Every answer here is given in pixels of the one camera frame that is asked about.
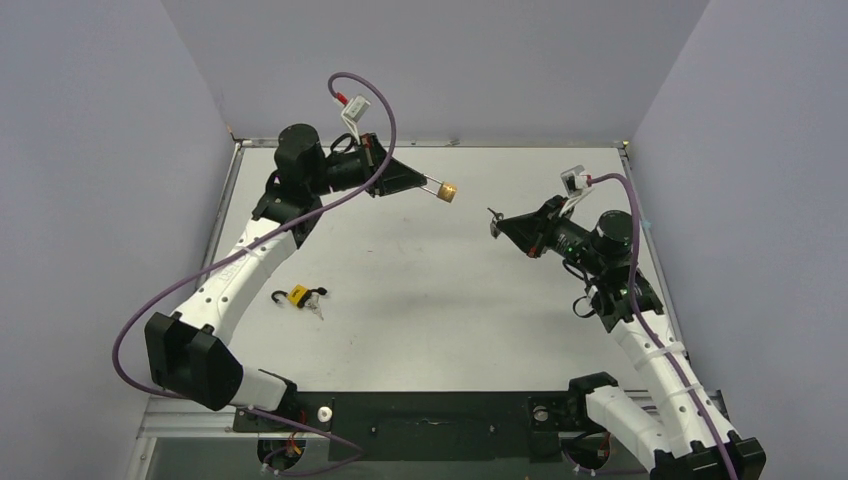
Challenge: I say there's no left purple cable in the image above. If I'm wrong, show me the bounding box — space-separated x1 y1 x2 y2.
111 71 398 401

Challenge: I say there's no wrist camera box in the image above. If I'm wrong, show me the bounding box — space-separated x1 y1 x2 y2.
335 93 371 144
560 165 592 217

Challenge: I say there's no yellow padlock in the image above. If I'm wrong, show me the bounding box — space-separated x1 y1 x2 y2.
271 284 329 309

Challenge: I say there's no brass padlock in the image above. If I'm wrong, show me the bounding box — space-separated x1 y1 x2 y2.
420 175 458 203

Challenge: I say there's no brass padlock key bunch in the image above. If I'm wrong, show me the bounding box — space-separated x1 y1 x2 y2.
488 208 505 239

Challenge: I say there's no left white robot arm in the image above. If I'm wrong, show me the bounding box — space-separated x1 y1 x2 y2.
144 124 428 430

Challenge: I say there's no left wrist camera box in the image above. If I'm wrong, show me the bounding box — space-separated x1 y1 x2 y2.
335 93 371 144

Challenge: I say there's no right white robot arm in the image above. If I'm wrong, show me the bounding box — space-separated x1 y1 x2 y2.
490 196 767 479

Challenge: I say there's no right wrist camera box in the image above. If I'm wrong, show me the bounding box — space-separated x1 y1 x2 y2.
560 165 592 217

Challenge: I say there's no yellow padlock key bunch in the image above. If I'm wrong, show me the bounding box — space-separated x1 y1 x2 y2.
304 295 324 321

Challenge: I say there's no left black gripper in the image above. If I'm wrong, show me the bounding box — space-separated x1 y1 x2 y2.
309 134 428 199

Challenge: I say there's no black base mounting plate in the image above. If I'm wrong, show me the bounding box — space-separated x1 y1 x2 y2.
231 390 631 464

